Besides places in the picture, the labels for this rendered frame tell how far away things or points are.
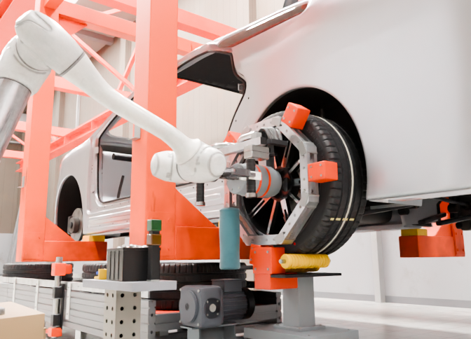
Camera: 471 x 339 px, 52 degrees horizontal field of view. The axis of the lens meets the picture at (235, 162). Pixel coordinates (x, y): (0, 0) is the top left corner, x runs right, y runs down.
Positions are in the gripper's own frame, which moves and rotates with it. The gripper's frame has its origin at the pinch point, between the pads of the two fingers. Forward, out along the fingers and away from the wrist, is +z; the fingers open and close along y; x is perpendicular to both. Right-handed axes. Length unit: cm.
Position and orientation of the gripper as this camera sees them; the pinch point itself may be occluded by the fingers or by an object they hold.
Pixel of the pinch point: (250, 176)
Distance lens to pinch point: 185.2
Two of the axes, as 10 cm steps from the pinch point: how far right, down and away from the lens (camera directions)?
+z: 7.9, 1.1, 6.1
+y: 6.2, -1.6, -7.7
